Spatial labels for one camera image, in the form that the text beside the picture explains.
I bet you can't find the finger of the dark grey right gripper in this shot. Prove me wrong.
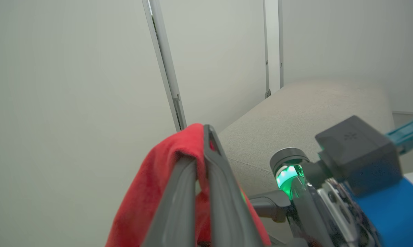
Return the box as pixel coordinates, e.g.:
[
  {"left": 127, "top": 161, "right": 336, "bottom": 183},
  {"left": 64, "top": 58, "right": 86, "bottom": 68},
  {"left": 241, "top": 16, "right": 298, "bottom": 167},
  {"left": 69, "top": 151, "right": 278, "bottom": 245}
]
[{"left": 248, "top": 190, "right": 293, "bottom": 223}]

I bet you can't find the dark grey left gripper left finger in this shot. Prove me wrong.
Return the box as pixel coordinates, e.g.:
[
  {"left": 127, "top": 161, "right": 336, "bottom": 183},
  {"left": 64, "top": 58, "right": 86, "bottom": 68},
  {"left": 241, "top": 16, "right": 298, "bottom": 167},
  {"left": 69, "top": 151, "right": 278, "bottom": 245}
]
[{"left": 141, "top": 155, "right": 197, "bottom": 247}]

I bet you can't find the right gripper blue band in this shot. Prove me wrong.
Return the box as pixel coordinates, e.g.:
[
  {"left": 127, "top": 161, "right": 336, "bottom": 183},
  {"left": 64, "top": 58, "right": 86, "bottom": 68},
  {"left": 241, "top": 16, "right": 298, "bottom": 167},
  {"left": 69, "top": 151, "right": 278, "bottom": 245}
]
[{"left": 270, "top": 148, "right": 413, "bottom": 247}]

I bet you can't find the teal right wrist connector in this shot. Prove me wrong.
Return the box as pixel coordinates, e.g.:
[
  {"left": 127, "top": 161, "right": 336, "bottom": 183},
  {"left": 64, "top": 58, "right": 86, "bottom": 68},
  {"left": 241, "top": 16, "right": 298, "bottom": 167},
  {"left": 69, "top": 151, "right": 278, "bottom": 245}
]
[{"left": 386, "top": 118, "right": 413, "bottom": 155}]

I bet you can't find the grey fabric sofa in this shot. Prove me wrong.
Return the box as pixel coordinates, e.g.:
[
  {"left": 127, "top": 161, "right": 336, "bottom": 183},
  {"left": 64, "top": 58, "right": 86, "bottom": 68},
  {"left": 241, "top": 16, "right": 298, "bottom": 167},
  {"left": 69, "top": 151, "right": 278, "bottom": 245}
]
[{"left": 217, "top": 78, "right": 395, "bottom": 244}]

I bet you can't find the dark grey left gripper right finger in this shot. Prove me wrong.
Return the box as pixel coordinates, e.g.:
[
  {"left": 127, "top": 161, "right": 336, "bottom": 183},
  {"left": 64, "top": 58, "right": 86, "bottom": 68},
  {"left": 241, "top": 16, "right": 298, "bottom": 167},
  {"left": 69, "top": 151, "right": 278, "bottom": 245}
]
[{"left": 203, "top": 125, "right": 266, "bottom": 247}]

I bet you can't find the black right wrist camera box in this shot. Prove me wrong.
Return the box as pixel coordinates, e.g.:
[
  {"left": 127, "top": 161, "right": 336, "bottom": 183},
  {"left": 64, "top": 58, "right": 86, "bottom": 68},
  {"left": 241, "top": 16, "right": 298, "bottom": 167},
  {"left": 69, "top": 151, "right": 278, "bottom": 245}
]
[{"left": 315, "top": 115, "right": 403, "bottom": 197}]

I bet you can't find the white partition behind sofa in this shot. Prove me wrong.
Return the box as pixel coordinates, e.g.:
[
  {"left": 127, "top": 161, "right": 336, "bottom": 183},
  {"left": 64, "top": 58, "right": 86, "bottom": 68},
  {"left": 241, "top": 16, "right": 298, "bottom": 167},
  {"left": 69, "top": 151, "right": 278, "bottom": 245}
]
[{"left": 278, "top": 0, "right": 413, "bottom": 114}]

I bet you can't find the red garment with white stripes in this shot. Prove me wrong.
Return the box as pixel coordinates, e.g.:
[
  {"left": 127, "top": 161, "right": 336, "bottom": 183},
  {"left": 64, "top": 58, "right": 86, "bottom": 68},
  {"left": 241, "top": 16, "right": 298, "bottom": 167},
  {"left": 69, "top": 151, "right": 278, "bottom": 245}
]
[{"left": 105, "top": 123, "right": 272, "bottom": 247}]

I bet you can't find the wide white partition grey frame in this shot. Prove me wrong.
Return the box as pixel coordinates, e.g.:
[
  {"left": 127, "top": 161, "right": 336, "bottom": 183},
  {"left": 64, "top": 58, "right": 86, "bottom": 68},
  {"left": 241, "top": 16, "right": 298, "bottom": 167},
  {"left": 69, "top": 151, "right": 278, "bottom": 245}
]
[{"left": 142, "top": 0, "right": 272, "bottom": 133}]

